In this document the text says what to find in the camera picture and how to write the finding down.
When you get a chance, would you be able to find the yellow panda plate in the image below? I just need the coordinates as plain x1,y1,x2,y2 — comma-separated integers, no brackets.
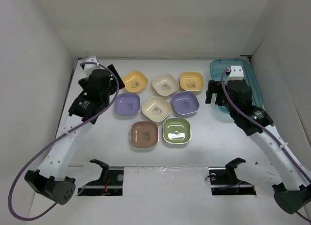
179,71,204,91
122,71,148,93

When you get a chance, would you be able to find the purple panda plate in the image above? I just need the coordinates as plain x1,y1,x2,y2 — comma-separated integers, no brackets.
171,91,200,115
114,93,140,116

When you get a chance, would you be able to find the cream panda plate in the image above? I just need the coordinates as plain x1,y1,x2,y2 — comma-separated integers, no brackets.
152,74,179,97
141,96,172,122

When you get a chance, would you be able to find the brown panda plate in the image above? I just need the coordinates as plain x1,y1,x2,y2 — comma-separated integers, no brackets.
130,121,159,148

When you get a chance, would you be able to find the green plate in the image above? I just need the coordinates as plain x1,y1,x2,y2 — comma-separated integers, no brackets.
162,118,191,144

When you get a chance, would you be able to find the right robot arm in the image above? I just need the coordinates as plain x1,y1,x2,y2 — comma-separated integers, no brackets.
205,80,311,214

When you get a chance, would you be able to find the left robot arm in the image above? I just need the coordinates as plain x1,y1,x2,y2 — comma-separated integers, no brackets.
24,63,125,205

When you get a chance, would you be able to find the teal plastic bin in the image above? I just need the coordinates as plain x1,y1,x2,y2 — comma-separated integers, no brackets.
209,58,263,107

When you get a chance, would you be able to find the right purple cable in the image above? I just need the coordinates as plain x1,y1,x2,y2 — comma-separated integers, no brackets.
221,68,311,223

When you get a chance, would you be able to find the purple cable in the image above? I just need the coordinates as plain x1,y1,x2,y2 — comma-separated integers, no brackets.
221,68,311,223
7,61,120,221

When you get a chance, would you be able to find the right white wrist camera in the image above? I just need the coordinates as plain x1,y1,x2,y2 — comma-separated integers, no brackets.
227,66,244,81

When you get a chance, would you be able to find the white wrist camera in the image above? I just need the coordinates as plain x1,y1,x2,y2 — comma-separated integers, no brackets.
80,55,99,77
227,66,244,81

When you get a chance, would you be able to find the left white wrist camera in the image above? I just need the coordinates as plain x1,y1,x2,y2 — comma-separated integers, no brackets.
80,55,99,77

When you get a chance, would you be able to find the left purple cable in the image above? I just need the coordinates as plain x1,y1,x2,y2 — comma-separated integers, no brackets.
7,61,120,221

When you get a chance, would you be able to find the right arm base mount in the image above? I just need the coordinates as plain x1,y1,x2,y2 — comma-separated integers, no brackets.
205,158,257,196

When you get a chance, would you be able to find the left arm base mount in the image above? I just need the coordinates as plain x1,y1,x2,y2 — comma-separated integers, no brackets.
77,159,124,196

